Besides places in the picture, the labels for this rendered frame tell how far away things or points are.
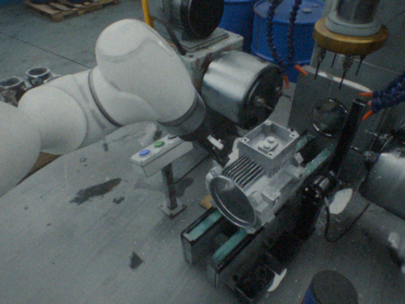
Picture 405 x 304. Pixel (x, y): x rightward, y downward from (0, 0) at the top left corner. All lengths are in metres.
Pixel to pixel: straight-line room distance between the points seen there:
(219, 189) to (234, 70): 0.42
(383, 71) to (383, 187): 0.41
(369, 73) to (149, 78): 0.85
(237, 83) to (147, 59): 0.63
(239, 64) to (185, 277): 0.68
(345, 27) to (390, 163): 0.35
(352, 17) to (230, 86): 0.40
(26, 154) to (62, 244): 0.87
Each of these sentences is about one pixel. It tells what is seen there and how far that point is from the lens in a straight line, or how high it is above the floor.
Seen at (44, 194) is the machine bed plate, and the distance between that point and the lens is 1.23.
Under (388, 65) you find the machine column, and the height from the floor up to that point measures 1.19.
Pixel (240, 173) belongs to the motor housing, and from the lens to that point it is 0.74.
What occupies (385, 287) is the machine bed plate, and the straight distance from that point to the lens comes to 1.02.
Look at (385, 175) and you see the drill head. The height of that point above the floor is 1.08.
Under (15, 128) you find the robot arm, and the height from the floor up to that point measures 1.53.
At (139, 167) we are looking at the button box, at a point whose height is 1.05.
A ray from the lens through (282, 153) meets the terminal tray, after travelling 0.76.
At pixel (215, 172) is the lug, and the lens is 0.76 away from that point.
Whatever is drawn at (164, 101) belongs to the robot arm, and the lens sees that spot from 0.46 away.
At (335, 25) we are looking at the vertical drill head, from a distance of 0.87.
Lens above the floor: 1.63
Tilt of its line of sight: 42 degrees down
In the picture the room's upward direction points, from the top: straight up
